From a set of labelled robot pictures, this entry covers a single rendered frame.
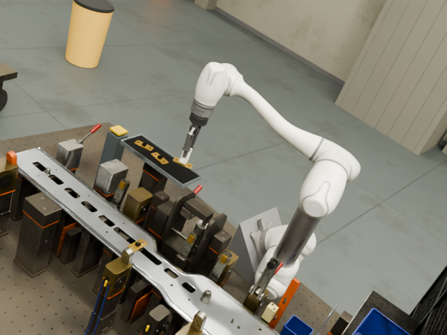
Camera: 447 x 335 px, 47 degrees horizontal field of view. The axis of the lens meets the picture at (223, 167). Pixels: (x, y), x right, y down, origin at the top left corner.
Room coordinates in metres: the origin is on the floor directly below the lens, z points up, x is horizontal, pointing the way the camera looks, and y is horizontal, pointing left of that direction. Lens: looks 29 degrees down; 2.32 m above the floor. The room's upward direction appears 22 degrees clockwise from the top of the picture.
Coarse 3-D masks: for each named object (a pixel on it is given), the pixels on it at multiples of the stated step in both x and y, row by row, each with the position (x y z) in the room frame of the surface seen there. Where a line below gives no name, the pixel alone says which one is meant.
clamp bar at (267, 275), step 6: (276, 258) 1.51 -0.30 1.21; (270, 264) 1.47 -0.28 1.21; (276, 264) 1.49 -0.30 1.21; (264, 270) 1.49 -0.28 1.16; (270, 270) 1.50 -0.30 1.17; (276, 270) 1.50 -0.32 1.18; (264, 276) 1.49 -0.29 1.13; (270, 276) 1.48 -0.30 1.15; (258, 282) 1.48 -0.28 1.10; (264, 282) 1.49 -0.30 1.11; (264, 288) 1.47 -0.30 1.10
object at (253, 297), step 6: (252, 294) 1.48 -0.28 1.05; (258, 294) 1.48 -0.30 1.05; (246, 300) 1.48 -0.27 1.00; (252, 300) 1.47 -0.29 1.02; (258, 300) 1.47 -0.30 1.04; (264, 300) 1.51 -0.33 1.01; (246, 306) 1.48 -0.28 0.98; (252, 306) 1.47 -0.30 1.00; (258, 306) 1.47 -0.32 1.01; (258, 312) 1.52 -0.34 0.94
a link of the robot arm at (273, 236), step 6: (276, 228) 2.06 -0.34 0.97; (282, 228) 2.04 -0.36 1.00; (270, 234) 2.04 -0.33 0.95; (276, 234) 2.02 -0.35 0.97; (282, 234) 2.00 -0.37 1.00; (270, 240) 2.00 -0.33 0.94; (276, 240) 1.97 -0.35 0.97; (312, 240) 2.00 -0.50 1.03; (270, 246) 1.96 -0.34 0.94; (306, 246) 1.95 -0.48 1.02; (312, 246) 1.97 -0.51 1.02; (306, 252) 1.94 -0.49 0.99; (300, 258) 1.93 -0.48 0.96
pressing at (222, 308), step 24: (24, 168) 1.72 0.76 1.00; (48, 192) 1.64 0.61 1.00; (96, 192) 1.75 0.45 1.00; (72, 216) 1.56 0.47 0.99; (96, 216) 1.61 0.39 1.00; (120, 216) 1.67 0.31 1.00; (120, 240) 1.53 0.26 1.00; (144, 240) 1.59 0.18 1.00; (144, 264) 1.46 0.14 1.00; (168, 264) 1.51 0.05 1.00; (168, 288) 1.39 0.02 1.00; (216, 288) 1.48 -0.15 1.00; (192, 312) 1.32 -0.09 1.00; (216, 312) 1.37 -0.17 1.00; (240, 312) 1.41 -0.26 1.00
